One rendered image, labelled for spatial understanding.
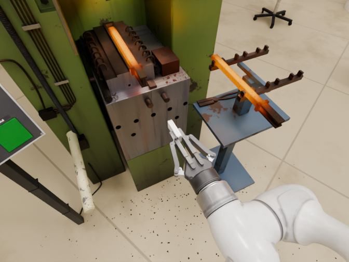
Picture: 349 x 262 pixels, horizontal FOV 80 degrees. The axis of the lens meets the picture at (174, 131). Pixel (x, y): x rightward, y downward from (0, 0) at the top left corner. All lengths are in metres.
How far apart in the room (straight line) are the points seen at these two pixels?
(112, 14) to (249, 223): 1.15
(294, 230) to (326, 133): 1.83
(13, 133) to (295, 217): 0.77
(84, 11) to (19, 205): 1.38
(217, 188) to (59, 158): 1.63
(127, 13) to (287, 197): 1.14
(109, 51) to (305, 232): 0.92
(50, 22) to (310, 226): 0.94
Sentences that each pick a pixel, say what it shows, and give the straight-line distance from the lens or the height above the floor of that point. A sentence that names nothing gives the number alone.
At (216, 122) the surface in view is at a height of 0.71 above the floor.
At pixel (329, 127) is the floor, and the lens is 2.39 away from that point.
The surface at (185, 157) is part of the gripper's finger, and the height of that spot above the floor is 1.01.
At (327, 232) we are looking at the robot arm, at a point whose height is 1.06.
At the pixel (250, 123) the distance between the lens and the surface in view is 1.09.
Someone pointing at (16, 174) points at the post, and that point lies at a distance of 1.04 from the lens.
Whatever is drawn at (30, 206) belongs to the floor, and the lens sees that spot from 1.88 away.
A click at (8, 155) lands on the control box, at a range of 0.79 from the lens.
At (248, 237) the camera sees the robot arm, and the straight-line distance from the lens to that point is 0.48.
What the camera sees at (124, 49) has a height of 1.01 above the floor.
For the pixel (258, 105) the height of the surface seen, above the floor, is 0.98.
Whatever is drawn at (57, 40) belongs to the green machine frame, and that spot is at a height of 1.10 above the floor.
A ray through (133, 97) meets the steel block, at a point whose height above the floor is 0.91.
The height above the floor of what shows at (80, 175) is 0.64.
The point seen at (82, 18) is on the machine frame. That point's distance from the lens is 1.27.
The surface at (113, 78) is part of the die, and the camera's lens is 0.87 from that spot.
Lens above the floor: 1.50
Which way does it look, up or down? 53 degrees down
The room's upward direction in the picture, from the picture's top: straight up
